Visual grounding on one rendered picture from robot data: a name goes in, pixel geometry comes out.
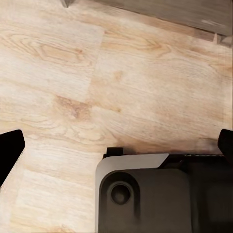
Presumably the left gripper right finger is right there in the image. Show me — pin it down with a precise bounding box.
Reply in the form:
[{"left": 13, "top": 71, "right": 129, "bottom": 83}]
[{"left": 217, "top": 129, "right": 233, "bottom": 168}]

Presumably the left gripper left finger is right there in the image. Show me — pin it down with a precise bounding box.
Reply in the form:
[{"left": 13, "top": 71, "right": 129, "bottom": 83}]
[{"left": 0, "top": 129, "right": 25, "bottom": 187}]

